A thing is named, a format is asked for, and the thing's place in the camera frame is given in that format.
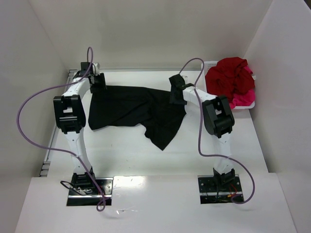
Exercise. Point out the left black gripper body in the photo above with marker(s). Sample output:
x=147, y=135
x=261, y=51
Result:
x=98, y=82

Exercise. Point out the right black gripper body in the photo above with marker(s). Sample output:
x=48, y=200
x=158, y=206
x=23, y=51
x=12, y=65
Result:
x=177, y=93

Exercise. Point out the black t shirt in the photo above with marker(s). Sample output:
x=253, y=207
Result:
x=128, y=106

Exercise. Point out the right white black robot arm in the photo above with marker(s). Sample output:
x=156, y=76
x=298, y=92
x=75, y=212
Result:
x=217, y=119

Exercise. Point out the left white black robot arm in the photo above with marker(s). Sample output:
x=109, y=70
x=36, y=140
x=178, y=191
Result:
x=71, y=119

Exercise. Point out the white plastic basket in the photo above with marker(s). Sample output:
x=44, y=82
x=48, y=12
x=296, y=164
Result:
x=207, y=65

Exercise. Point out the dark red t shirt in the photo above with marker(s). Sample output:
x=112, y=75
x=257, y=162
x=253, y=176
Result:
x=229, y=77

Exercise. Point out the pink t shirt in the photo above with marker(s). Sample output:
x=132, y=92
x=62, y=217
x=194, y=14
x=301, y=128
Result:
x=243, y=98

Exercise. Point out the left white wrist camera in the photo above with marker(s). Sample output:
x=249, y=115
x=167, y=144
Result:
x=95, y=69

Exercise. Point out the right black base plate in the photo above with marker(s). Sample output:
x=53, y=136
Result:
x=210, y=193

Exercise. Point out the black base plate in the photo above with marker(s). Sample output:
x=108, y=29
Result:
x=210, y=193
x=89, y=196

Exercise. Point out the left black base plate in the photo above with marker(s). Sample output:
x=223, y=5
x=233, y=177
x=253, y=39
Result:
x=89, y=196

